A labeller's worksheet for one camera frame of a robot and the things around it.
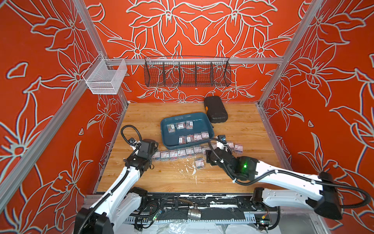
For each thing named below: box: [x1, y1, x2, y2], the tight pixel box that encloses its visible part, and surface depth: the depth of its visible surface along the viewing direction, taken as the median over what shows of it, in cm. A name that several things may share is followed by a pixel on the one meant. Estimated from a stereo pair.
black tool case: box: [204, 95, 228, 124], surface depth 113 cm
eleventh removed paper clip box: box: [234, 143, 244, 155], surface depth 92 cm
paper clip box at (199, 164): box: [195, 159, 205, 170], surface depth 86 cm
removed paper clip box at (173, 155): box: [169, 149, 178, 161], surface depth 90 cm
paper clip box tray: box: [167, 124, 176, 134], surface depth 103 cm
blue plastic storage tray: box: [160, 112, 215, 151], surface depth 105 cm
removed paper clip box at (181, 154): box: [177, 149, 187, 159], surface depth 90 cm
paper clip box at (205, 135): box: [200, 131, 210, 140], surface depth 100 cm
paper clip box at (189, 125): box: [186, 120, 194, 130], surface depth 105 cm
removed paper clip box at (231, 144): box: [227, 141, 235, 151], surface depth 94 cm
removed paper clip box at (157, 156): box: [151, 151, 161, 161], surface depth 89 cm
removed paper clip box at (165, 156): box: [160, 150, 170, 162], surface depth 89 cm
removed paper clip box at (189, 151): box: [185, 148, 194, 155], surface depth 92 cm
